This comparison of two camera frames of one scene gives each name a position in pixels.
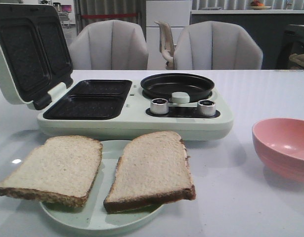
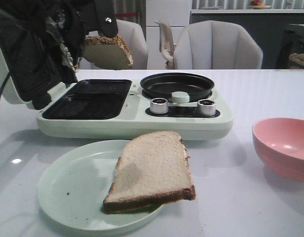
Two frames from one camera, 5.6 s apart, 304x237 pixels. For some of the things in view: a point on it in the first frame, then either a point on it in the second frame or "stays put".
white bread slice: (63, 170) -> (108, 52)
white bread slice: (153, 169) stays put
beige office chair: (166, 45) stays put
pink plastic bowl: (283, 144) stays put
